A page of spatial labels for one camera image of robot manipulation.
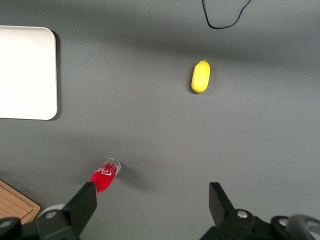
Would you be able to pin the wooden two-drawer cabinet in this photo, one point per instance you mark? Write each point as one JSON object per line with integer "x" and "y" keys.
{"x": 13, "y": 203}

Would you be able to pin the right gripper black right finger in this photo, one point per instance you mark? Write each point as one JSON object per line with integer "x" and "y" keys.
{"x": 225, "y": 217}

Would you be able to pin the cream rectangular plastic tray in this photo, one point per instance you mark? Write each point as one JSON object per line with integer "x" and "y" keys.
{"x": 27, "y": 72}

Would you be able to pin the red cola bottle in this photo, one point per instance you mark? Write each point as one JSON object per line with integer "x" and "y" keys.
{"x": 103, "y": 176}

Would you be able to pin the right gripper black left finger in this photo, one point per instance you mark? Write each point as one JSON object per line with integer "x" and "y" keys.
{"x": 75, "y": 212}

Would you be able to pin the yellow lemon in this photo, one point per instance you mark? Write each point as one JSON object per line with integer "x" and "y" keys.
{"x": 200, "y": 77}

